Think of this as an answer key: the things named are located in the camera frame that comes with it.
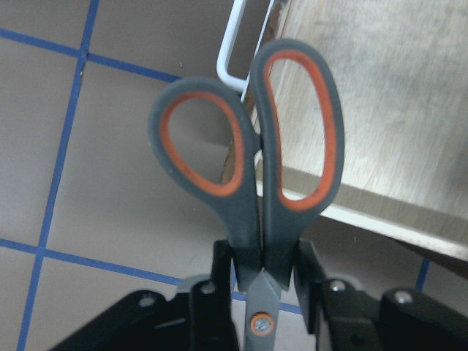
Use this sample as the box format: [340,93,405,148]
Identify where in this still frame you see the grey orange scissors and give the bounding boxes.
[148,39,344,350]

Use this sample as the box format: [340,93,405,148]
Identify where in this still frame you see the dark wooden drawer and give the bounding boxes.
[248,1,467,262]

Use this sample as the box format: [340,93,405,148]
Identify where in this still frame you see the white drawer handle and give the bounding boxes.
[216,1,287,96]

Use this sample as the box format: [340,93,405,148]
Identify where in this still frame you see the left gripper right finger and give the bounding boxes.
[293,240,380,350]

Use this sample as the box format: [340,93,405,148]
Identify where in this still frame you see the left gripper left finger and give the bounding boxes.
[189,241,239,350]

